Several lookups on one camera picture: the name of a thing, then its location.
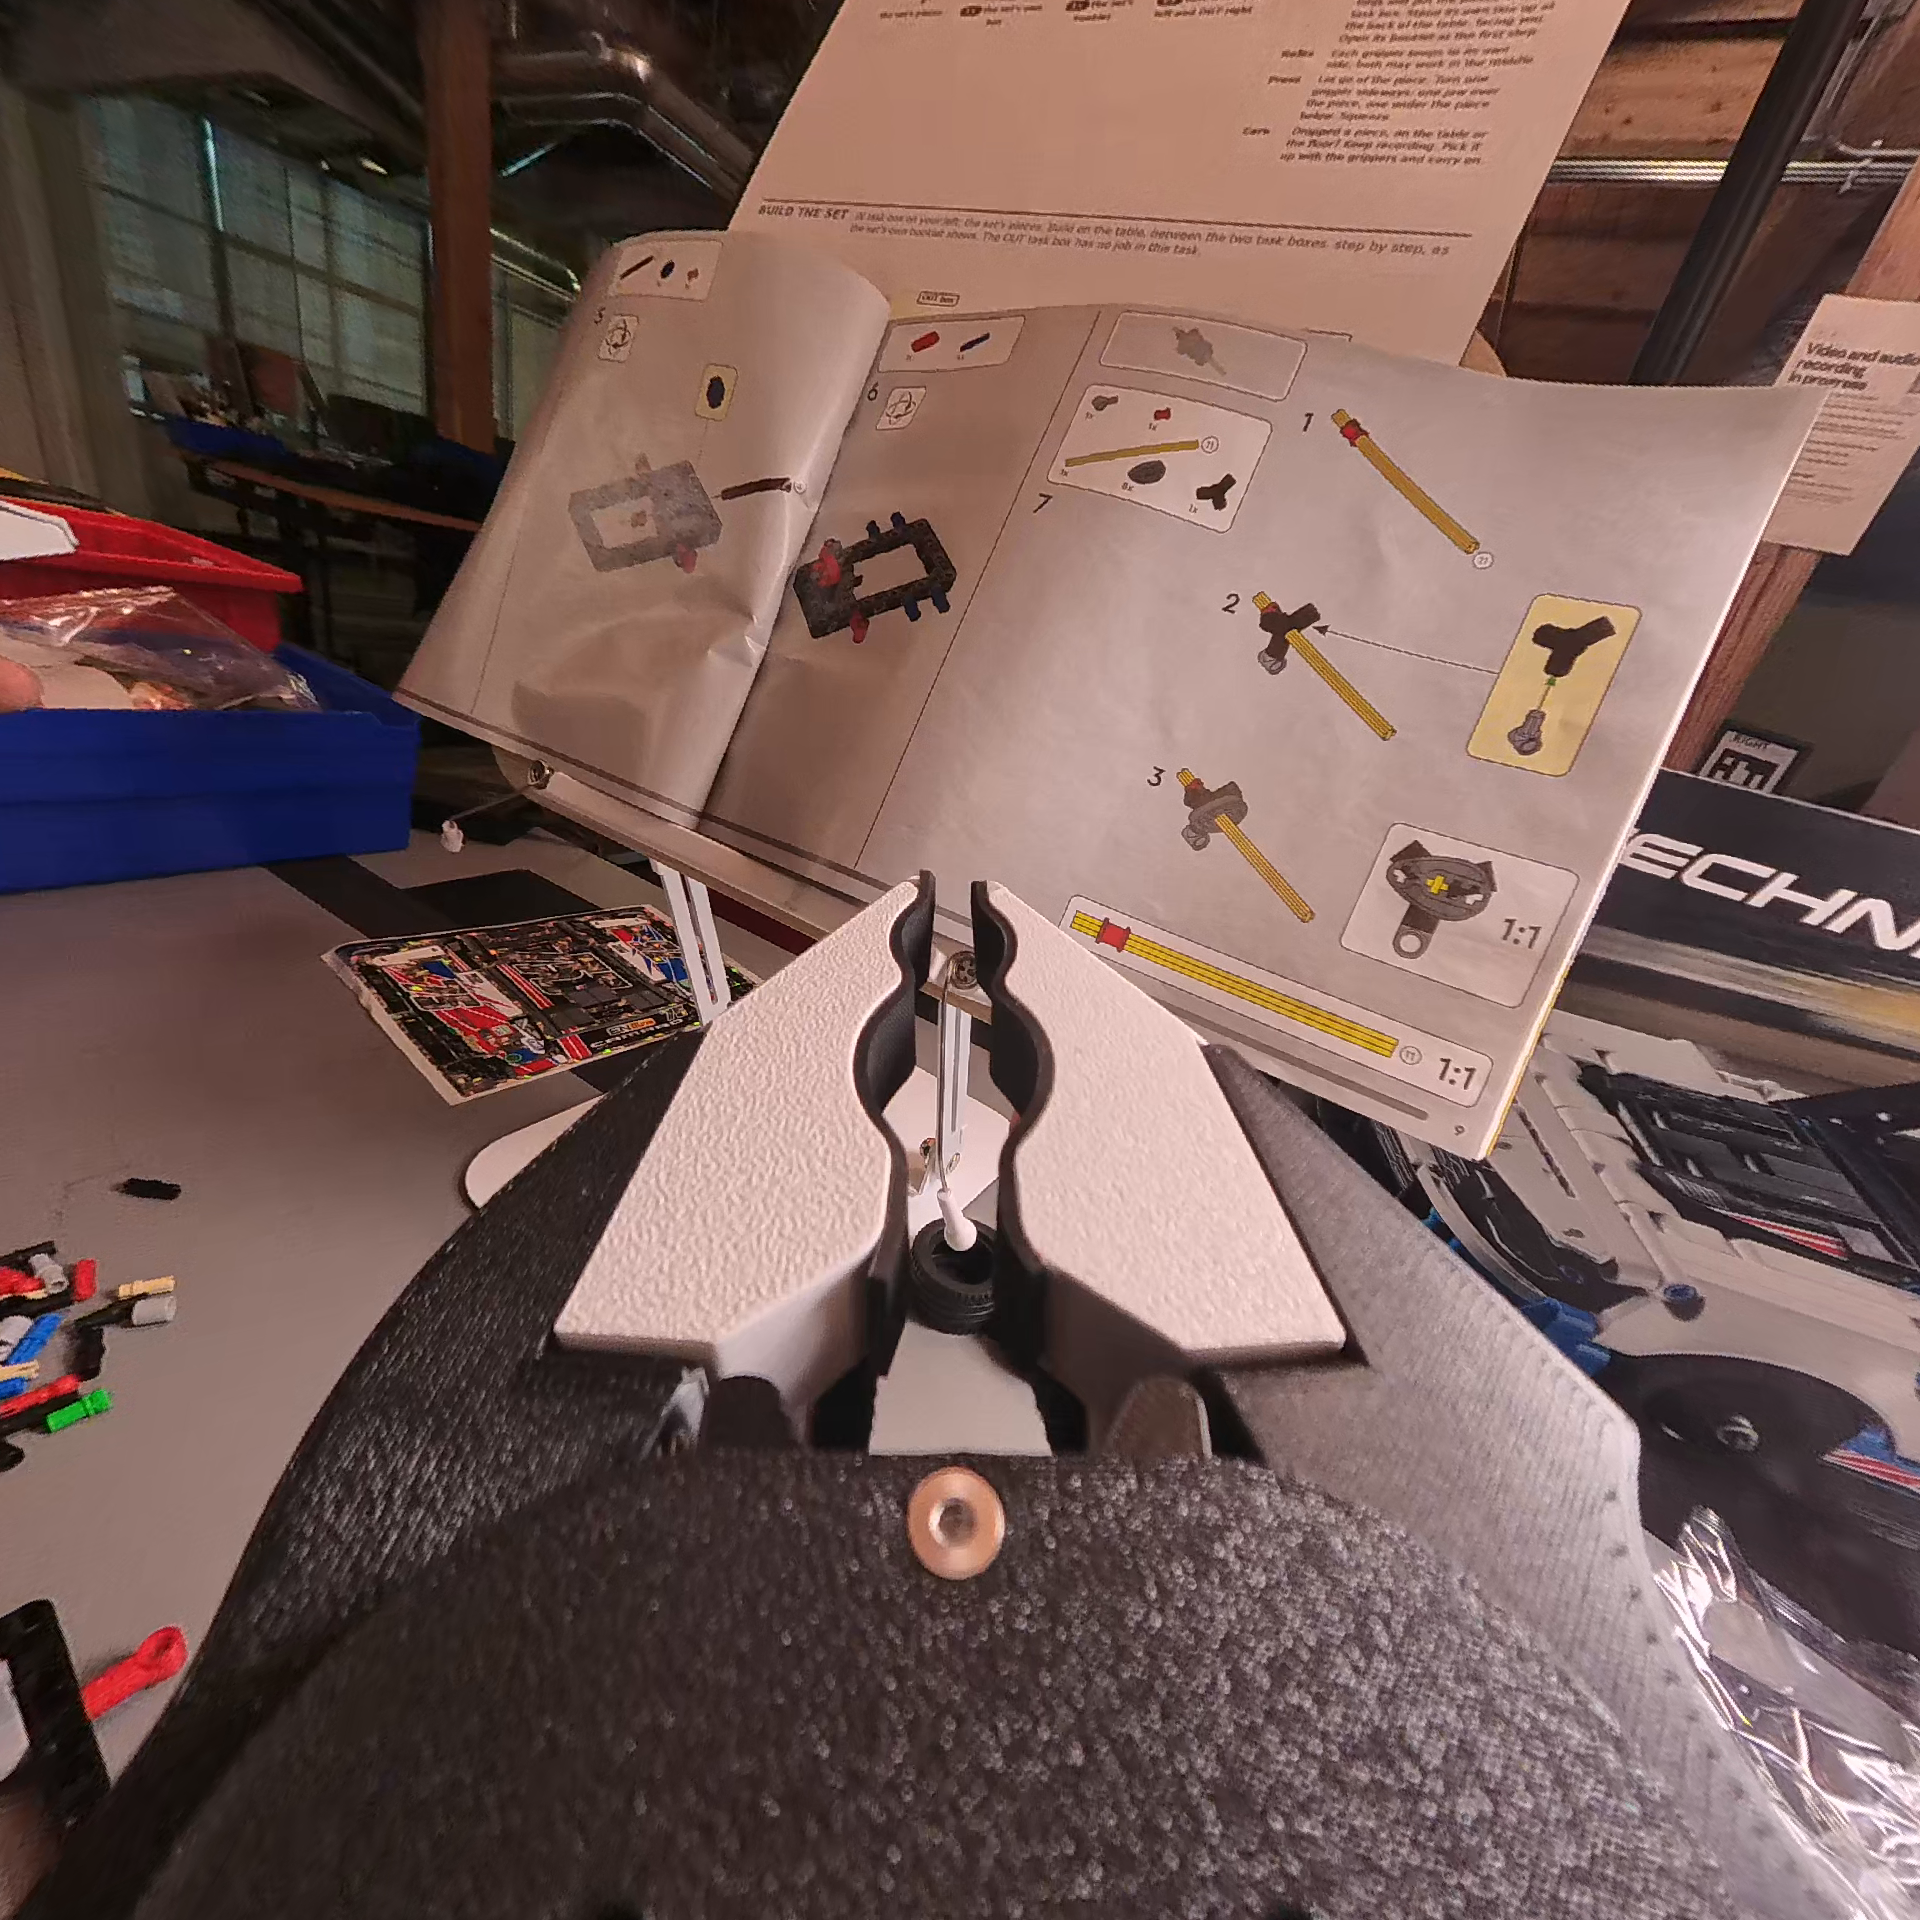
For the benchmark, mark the black white marker card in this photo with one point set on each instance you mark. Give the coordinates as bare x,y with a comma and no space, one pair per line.
1762,773

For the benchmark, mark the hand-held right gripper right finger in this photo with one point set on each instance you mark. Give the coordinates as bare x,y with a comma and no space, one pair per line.
1185,1185

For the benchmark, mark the white wall notice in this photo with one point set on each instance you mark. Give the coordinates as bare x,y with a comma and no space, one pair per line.
1852,436

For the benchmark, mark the white book stand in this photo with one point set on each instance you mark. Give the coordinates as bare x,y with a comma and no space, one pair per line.
517,1161

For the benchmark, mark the red plastic bin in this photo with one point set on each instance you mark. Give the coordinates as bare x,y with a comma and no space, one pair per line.
150,562

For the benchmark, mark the black lego set box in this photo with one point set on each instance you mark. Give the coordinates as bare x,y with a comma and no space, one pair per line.
1770,902

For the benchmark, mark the blue plastic bin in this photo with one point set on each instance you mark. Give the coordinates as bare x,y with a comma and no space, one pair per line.
196,796

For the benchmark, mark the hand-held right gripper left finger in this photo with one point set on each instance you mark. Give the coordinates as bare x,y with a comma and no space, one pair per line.
721,1172

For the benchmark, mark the wooden post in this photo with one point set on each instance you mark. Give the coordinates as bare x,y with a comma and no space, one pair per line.
457,224

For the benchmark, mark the clear bag of lego parts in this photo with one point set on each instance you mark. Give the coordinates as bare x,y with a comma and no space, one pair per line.
150,645

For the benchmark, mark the black lego frame assembly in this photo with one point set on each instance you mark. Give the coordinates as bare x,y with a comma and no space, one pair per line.
76,1725

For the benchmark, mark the colourful sticker sheet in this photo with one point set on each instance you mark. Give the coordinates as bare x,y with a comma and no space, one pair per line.
511,1005

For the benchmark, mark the small black rubber tyre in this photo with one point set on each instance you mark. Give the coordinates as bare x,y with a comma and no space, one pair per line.
953,1290

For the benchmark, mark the lego instruction booklet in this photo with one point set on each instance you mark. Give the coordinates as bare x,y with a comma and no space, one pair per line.
1201,676

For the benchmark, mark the white printed instruction sheet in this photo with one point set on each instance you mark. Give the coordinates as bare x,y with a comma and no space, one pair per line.
1126,119

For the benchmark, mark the empty clear plastic bag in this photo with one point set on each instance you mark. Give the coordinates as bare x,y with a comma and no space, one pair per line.
1799,1725

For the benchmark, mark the pile of small lego pieces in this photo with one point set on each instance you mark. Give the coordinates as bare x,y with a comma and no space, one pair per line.
142,1309

